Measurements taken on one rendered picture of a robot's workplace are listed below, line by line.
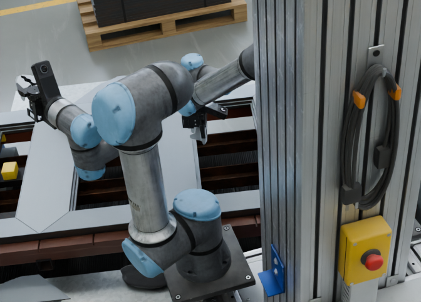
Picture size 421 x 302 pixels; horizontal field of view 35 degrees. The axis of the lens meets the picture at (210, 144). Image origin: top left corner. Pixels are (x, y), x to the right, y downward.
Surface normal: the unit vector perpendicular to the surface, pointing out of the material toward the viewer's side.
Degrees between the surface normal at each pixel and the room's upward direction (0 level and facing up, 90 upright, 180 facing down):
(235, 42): 0
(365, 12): 90
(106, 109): 84
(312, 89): 90
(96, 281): 0
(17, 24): 0
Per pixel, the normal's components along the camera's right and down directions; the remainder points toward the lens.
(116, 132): -0.74, 0.36
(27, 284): -0.07, -0.78
